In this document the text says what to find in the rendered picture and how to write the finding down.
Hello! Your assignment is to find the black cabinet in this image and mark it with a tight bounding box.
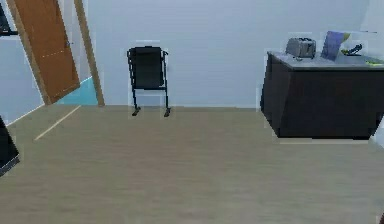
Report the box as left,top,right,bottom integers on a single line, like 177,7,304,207
0,115,21,177

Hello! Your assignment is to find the black garbage can on stilts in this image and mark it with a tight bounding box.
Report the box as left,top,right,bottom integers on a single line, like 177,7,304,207
126,46,172,118

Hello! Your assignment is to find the black utensil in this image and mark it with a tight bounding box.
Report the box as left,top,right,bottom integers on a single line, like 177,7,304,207
340,43,364,57

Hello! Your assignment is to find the brown wooden room door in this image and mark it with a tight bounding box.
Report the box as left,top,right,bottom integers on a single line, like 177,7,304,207
6,0,81,106

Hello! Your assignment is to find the silver toaster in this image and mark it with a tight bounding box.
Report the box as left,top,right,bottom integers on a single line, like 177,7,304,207
285,37,317,60

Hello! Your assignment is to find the dark brown kitchen counter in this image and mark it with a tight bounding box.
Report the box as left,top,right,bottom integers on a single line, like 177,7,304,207
260,50,384,140

